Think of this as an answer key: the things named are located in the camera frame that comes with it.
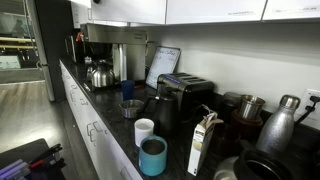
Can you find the white cupboard door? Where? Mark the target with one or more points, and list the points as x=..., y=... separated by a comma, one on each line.
x=293, y=8
x=80, y=13
x=213, y=10
x=126, y=10

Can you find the black gooseneck kettle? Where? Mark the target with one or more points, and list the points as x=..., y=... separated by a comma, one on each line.
x=165, y=115

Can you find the small framed whiteboard sign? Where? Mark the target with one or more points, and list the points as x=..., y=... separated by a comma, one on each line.
x=163, y=65

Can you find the steel four-slot toaster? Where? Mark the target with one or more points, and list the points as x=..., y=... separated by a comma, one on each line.
x=190, y=86

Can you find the dark blue plastic cup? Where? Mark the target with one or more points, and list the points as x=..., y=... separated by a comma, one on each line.
x=127, y=90

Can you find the small steel bowl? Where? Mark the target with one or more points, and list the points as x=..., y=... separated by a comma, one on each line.
x=130, y=110

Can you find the black steel coffee brewer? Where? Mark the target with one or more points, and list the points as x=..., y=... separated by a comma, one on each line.
x=130, y=60

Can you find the white ceramic mug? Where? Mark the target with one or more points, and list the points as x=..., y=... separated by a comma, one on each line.
x=143, y=133

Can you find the steel thermal carafe black lid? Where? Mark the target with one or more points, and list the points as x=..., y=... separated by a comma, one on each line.
x=101, y=76

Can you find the white paper carton box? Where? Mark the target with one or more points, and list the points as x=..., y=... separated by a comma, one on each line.
x=200, y=146

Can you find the dark lidded jar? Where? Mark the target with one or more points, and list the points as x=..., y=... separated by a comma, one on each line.
x=230, y=106

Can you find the teal insulated mug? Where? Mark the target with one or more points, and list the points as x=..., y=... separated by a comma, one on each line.
x=151, y=163

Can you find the dark round container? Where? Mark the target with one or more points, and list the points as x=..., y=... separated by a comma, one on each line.
x=226, y=140

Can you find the white lower cabinet door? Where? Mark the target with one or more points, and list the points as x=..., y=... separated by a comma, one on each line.
x=83, y=133
x=106, y=156

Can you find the brown round canister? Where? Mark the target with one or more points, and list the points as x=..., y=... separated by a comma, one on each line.
x=246, y=128

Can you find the wide steel carafe black rim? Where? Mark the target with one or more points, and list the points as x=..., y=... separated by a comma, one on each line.
x=226, y=170

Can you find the black tall refrigerator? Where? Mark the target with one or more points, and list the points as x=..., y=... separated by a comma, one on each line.
x=53, y=50

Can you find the silver metal water bottle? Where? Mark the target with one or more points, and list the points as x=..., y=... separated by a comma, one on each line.
x=276, y=130

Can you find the black clamp red tip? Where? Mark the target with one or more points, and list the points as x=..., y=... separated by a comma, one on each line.
x=46, y=153
x=55, y=165

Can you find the black cart table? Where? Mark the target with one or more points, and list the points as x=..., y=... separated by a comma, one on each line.
x=20, y=150

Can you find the aluminium extrusion rails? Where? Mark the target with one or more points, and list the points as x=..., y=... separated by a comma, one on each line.
x=13, y=170

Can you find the white wall outlet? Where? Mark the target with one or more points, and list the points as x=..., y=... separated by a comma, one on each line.
x=308, y=93

